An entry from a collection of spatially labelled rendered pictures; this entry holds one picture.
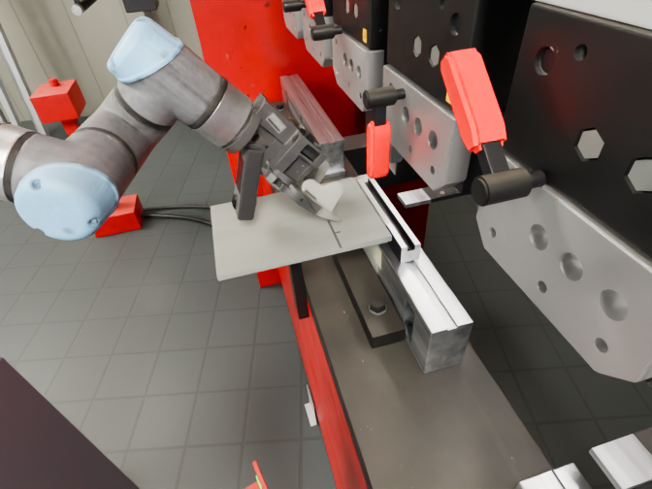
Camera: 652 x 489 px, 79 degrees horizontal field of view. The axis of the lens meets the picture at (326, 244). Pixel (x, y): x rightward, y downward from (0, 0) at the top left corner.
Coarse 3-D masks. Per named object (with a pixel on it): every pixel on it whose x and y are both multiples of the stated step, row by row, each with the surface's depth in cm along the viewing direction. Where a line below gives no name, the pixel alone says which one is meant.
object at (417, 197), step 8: (408, 192) 68; (416, 192) 67; (424, 192) 67; (432, 192) 67; (440, 192) 67; (448, 192) 67; (456, 192) 67; (400, 200) 67; (408, 200) 66; (416, 200) 66; (424, 200) 66; (432, 200) 66; (440, 200) 66
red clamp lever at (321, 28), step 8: (312, 0) 52; (320, 0) 53; (312, 8) 52; (320, 8) 53; (312, 16) 53; (320, 16) 53; (320, 24) 52; (328, 24) 52; (312, 32) 52; (320, 32) 52; (328, 32) 52; (336, 32) 53; (320, 40) 53
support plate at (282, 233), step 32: (352, 192) 69; (224, 224) 65; (256, 224) 64; (288, 224) 64; (320, 224) 63; (352, 224) 63; (224, 256) 59; (256, 256) 58; (288, 256) 58; (320, 256) 59
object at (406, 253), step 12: (372, 180) 72; (372, 192) 71; (384, 204) 67; (396, 216) 63; (396, 228) 63; (408, 228) 61; (396, 240) 59; (408, 240) 60; (396, 252) 60; (408, 252) 59
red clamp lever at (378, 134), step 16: (368, 96) 38; (384, 96) 38; (400, 96) 38; (384, 112) 39; (368, 128) 40; (384, 128) 40; (368, 144) 41; (384, 144) 41; (368, 160) 43; (384, 160) 42; (368, 176) 44; (384, 176) 44
